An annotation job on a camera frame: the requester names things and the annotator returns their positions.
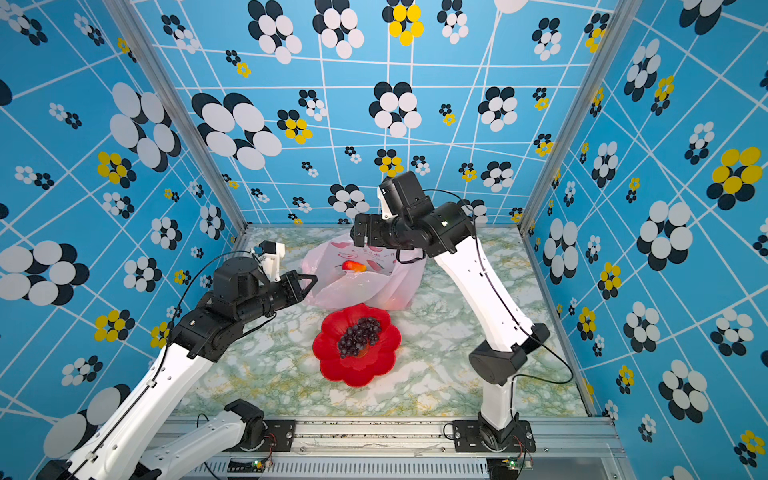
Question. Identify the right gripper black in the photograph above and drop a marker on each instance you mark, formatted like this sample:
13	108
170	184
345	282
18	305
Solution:
364	225

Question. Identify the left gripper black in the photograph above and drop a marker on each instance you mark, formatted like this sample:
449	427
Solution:
294	285

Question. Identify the pink translucent plastic bag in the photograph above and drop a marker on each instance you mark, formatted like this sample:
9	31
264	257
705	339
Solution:
390	283

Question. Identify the dark purple grape bunch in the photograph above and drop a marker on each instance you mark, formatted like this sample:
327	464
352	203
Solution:
359	337

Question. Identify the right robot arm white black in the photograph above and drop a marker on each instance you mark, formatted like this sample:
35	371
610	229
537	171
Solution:
446	234

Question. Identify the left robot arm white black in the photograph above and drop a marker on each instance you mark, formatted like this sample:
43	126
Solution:
247	293

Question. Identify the red flower-shaped plate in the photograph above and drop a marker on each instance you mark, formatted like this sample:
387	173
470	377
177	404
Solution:
356	372

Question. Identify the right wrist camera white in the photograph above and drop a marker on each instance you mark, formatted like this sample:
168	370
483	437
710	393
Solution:
386	211

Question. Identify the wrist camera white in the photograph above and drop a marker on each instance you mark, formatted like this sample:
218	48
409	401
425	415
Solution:
386	211
270	255

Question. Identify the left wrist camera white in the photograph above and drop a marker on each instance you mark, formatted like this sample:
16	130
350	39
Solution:
270	255

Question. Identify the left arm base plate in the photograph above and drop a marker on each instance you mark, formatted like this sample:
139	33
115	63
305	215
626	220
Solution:
282	433

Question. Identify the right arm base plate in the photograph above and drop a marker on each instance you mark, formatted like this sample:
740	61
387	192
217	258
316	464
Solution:
475	436

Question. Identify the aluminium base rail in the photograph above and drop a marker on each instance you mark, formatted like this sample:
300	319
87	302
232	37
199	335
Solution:
415	448

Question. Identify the left aluminium corner post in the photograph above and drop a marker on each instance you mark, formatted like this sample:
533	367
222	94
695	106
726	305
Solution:
127	21

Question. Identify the aluminium corner post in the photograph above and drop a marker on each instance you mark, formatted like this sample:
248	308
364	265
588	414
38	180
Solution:
127	21
621	20

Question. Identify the right aluminium corner post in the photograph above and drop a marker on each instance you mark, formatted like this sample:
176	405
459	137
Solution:
621	20

